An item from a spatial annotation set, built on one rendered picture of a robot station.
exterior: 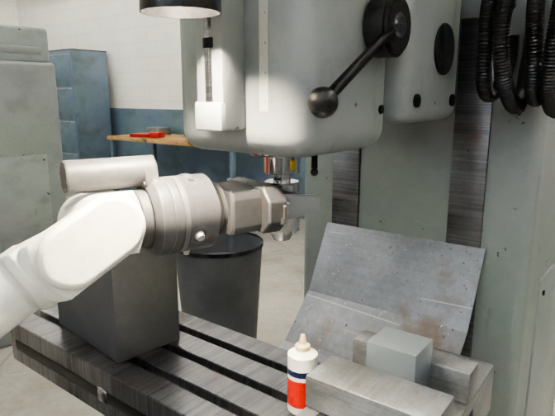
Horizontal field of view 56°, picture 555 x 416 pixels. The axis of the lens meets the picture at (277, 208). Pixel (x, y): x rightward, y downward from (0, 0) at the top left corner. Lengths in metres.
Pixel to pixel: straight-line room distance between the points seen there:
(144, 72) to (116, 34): 0.80
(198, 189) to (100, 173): 0.10
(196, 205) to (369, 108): 0.24
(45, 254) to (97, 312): 0.41
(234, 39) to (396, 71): 0.23
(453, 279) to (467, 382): 0.33
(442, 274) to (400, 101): 0.38
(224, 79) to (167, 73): 6.74
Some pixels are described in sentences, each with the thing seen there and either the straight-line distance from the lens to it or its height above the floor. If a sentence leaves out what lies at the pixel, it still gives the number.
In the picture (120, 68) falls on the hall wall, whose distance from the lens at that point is 8.09.
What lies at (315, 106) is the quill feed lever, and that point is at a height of 1.37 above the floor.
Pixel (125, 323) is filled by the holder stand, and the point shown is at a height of 1.03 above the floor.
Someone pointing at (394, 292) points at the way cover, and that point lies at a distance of 0.99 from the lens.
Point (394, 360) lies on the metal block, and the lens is 0.62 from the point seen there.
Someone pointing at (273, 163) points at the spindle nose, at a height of 1.30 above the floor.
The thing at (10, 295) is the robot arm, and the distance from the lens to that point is 0.54.
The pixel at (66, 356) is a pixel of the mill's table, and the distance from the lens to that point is 0.97.
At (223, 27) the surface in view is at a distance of 0.56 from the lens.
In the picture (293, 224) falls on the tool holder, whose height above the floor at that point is 1.22.
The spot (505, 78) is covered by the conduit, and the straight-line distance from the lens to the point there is 0.75.
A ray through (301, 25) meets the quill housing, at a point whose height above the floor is 1.44.
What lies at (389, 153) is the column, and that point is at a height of 1.27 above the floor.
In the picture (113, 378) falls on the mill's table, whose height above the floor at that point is 0.96.
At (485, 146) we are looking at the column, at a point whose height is 1.29.
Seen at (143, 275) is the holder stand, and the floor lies 1.10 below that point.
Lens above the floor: 1.38
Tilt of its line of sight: 12 degrees down
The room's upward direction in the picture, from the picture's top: straight up
